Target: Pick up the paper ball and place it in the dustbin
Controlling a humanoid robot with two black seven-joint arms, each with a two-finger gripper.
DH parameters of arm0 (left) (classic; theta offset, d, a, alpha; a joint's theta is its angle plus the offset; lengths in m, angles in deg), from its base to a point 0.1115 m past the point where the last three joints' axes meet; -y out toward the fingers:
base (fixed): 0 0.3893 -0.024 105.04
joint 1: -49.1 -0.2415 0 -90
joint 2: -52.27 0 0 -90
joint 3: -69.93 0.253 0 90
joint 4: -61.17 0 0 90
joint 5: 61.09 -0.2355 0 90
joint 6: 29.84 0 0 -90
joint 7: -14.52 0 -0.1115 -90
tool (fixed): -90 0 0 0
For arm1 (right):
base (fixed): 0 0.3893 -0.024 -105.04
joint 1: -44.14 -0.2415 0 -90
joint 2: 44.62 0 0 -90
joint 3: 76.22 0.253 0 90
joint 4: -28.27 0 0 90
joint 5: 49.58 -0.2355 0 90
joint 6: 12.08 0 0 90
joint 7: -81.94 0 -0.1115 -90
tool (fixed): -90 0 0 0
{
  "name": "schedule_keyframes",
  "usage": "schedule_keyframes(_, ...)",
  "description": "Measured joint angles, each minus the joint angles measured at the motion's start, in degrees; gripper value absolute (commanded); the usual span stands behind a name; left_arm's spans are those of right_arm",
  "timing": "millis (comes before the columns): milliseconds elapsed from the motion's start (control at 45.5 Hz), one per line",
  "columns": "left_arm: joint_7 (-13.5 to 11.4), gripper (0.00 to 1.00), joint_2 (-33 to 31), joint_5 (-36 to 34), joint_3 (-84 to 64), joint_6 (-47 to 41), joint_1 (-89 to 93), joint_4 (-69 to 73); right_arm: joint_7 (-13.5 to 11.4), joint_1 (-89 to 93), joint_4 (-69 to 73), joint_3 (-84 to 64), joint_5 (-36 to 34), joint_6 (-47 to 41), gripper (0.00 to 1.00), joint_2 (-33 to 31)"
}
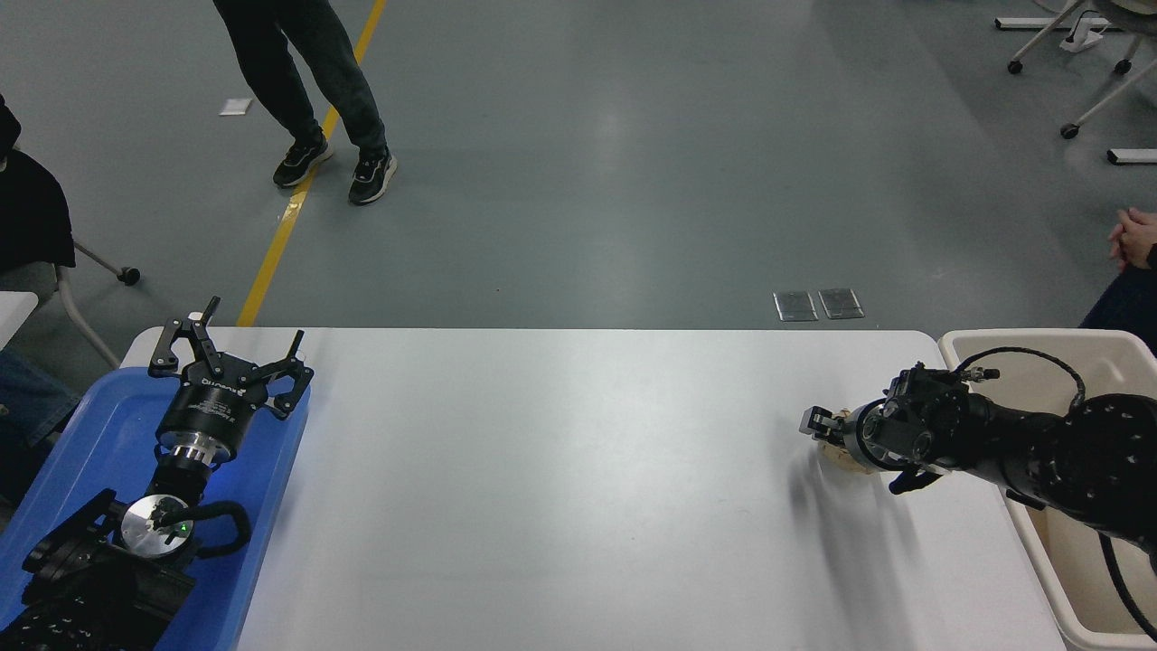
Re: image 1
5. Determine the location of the seated person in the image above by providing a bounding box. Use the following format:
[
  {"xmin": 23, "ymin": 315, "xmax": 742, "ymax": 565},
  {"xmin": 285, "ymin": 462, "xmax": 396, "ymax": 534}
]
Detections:
[{"xmin": 0, "ymin": 93, "xmax": 78, "ymax": 276}]

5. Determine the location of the metal floor plate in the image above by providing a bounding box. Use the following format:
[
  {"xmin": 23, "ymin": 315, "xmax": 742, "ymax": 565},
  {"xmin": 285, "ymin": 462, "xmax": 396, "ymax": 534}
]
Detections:
[
  {"xmin": 773, "ymin": 290, "xmax": 819, "ymax": 323},
  {"xmin": 817, "ymin": 288, "xmax": 865, "ymax": 321}
]

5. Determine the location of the person's leg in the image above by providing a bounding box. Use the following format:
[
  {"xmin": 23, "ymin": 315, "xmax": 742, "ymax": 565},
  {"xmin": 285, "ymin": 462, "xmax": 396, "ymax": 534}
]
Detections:
[{"xmin": 0, "ymin": 348, "xmax": 82, "ymax": 507}]

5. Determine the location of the large pale plastic bin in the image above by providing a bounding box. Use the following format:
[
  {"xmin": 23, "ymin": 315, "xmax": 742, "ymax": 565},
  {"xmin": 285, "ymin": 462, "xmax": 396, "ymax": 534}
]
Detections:
[{"xmin": 937, "ymin": 328, "xmax": 1157, "ymax": 651}]

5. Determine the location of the tan paper ball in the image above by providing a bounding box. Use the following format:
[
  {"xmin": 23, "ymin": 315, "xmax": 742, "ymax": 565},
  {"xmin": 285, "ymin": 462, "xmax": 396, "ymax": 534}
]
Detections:
[{"xmin": 813, "ymin": 407, "xmax": 878, "ymax": 476}]

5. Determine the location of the small white table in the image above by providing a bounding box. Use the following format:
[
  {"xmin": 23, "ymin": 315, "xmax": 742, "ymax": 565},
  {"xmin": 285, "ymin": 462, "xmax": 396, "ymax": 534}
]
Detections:
[{"xmin": 0, "ymin": 291, "xmax": 40, "ymax": 350}]

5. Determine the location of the long white base bar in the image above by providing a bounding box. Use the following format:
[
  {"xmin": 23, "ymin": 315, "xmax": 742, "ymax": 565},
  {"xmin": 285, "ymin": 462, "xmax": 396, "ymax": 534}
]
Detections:
[{"xmin": 994, "ymin": 16, "xmax": 1124, "ymax": 31}]

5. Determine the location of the white-legged wheeled chair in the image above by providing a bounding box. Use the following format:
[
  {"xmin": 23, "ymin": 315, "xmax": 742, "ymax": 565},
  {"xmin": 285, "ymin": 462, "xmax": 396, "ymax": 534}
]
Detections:
[{"xmin": 50, "ymin": 231, "xmax": 143, "ymax": 370}]

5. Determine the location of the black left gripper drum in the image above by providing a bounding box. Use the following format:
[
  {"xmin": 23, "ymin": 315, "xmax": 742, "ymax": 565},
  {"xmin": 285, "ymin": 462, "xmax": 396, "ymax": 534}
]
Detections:
[{"xmin": 155, "ymin": 356, "xmax": 272, "ymax": 451}]

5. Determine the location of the person's hand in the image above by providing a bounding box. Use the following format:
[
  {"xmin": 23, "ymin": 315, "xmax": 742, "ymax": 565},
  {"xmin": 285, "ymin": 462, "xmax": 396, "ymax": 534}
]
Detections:
[{"xmin": 1108, "ymin": 207, "xmax": 1157, "ymax": 272}]

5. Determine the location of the grey-legged wheeled chair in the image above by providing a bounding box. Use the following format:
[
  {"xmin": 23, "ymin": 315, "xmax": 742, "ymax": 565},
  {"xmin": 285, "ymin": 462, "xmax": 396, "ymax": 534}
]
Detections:
[
  {"xmin": 1007, "ymin": 0, "xmax": 1136, "ymax": 76},
  {"xmin": 1059, "ymin": 52, "xmax": 1157, "ymax": 140}
]

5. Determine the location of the walking person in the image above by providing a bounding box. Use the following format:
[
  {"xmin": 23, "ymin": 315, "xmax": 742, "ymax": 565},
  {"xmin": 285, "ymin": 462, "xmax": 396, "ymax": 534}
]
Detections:
[{"xmin": 213, "ymin": 0, "xmax": 399, "ymax": 206}]

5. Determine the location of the white power strip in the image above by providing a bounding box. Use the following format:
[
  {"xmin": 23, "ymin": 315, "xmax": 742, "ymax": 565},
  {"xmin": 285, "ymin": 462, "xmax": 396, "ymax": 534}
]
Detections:
[{"xmin": 1059, "ymin": 16, "xmax": 1111, "ymax": 53}]

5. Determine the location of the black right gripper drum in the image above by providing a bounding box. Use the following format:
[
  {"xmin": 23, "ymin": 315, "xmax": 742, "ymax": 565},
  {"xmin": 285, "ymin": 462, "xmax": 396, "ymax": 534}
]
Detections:
[{"xmin": 841, "ymin": 405, "xmax": 870, "ymax": 469}]

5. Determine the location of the blue plastic tray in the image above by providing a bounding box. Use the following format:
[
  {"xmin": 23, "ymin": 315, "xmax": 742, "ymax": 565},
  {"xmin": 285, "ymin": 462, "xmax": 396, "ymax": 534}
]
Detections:
[{"xmin": 0, "ymin": 366, "xmax": 313, "ymax": 651}]

